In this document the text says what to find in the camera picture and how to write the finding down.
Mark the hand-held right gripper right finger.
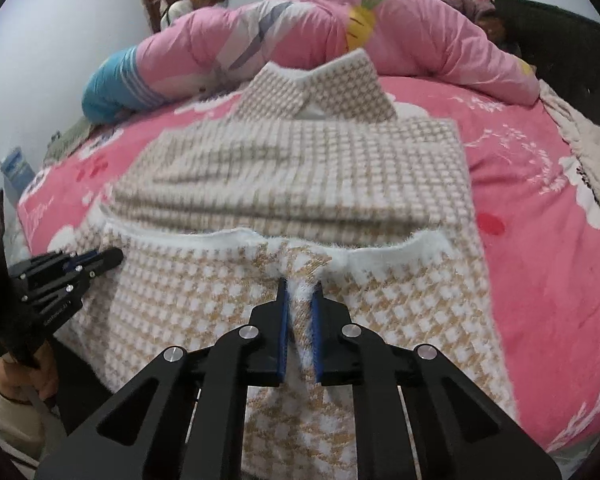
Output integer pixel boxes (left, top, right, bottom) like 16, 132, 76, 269
311, 280, 563, 480

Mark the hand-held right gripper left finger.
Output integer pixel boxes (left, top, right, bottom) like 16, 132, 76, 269
34, 277, 291, 480

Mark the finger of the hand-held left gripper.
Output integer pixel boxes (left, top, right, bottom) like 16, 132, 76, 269
7, 246, 126, 289
19, 270, 96, 314

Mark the beige houndstooth coat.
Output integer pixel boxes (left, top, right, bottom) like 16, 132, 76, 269
62, 49, 521, 480

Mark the person's left forearm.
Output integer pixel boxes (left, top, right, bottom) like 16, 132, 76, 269
0, 365, 68, 463

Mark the person's left hand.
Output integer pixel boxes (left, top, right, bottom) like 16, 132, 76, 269
0, 340, 59, 408

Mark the blue and white package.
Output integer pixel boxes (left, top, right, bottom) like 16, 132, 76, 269
0, 146, 36, 191

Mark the grey-green patterned cloth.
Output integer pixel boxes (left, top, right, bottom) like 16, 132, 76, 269
42, 117, 98, 163

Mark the pink floral bed blanket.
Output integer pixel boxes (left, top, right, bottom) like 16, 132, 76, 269
16, 72, 600, 456

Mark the pink and blue quilt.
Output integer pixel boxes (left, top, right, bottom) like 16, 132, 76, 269
81, 0, 540, 126

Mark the cream fleece blanket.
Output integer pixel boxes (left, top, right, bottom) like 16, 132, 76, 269
537, 80, 600, 233

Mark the black padded headboard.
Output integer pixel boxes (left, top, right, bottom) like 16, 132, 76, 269
495, 0, 600, 136

